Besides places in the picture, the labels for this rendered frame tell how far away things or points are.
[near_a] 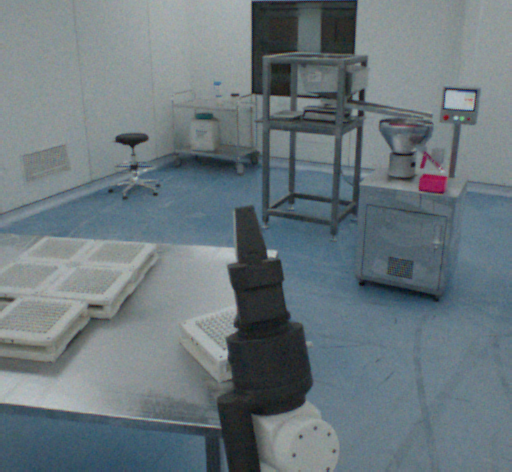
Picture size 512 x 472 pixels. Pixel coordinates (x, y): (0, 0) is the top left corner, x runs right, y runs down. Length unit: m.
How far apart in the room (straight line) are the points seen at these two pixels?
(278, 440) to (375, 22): 6.09
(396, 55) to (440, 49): 0.47
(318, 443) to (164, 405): 0.95
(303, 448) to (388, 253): 3.30
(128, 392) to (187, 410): 0.18
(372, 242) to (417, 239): 0.31
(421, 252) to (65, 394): 2.70
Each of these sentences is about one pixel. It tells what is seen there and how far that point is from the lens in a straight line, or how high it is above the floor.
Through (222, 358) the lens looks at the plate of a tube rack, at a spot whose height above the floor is 0.94.
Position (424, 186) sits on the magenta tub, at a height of 0.79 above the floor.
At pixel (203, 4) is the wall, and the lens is 7.45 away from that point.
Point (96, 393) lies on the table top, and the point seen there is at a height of 0.87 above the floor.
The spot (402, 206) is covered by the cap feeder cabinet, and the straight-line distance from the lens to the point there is 3.72.
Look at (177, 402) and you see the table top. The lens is 1.53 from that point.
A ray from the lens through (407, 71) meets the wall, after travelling 6.46.
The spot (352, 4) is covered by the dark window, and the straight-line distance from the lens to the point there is 6.62.
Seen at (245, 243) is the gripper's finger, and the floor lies 1.59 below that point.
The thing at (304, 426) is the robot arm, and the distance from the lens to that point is 0.60.
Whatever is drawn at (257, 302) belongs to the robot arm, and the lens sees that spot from 0.58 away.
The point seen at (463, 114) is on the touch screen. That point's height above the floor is 1.21.
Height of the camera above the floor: 1.81
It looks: 20 degrees down
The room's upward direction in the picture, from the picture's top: straight up
